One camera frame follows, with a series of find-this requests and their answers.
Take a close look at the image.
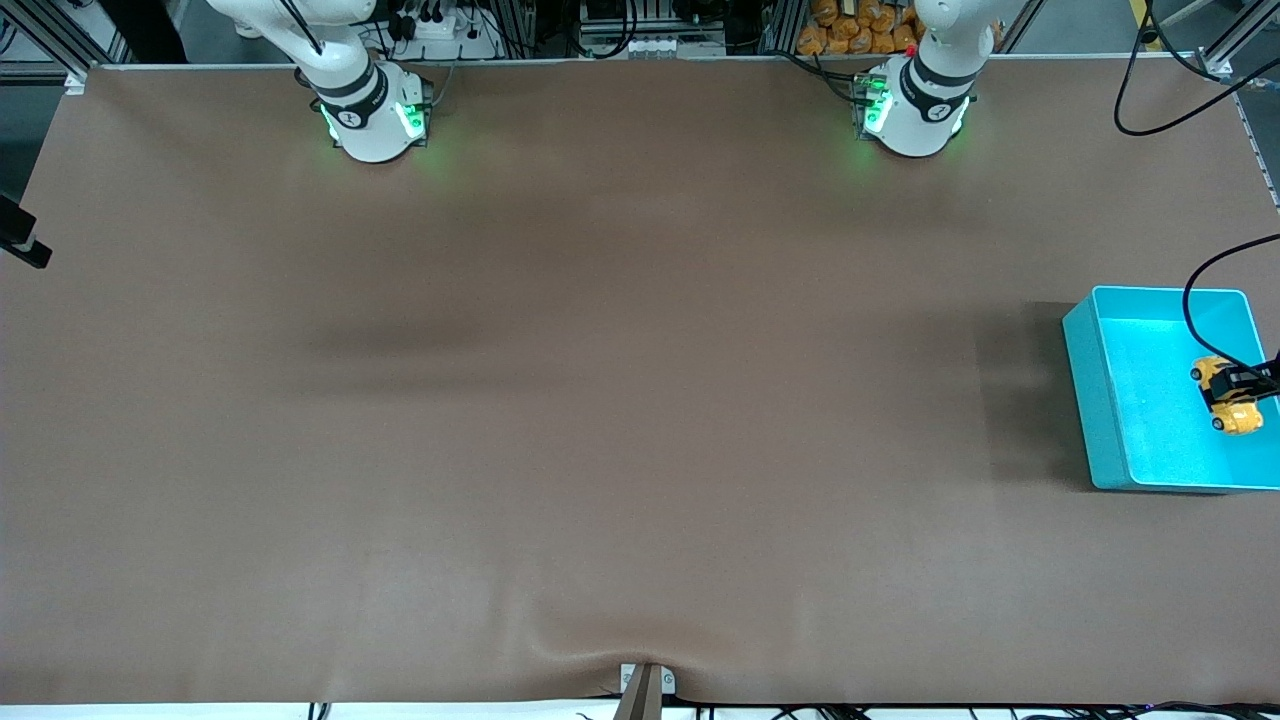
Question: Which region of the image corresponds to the yellow beetle toy car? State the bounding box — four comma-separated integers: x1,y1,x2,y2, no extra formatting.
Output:
1189,355,1267,437

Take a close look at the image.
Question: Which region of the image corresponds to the turquoise plastic bin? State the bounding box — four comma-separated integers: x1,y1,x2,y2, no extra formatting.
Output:
1062,285,1280,493

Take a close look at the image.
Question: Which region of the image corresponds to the white power strip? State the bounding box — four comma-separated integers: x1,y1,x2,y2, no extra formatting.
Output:
398,8,498,61

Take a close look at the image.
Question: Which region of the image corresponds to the brown table mat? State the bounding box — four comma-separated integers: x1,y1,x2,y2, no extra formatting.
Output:
0,58,1280,706

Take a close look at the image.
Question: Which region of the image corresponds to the electronics unit with white connectors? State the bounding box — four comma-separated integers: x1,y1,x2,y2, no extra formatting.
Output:
578,0,729,59

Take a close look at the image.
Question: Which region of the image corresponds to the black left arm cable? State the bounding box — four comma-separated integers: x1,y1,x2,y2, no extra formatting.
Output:
1113,0,1280,386

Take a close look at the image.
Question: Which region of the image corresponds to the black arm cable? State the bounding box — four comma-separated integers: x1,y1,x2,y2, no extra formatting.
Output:
1113,0,1280,386
278,0,326,59

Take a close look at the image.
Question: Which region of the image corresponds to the aluminium frame strut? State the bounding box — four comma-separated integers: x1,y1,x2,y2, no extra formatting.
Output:
1195,0,1280,211
25,0,101,86

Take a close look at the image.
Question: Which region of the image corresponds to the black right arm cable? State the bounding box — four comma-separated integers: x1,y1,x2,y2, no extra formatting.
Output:
278,0,326,59

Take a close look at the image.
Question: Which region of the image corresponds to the grey bar under bracket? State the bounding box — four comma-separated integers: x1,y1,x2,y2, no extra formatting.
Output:
612,665,664,720

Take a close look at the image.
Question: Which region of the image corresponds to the metal clamp bracket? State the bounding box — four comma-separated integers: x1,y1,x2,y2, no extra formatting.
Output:
620,663,678,697

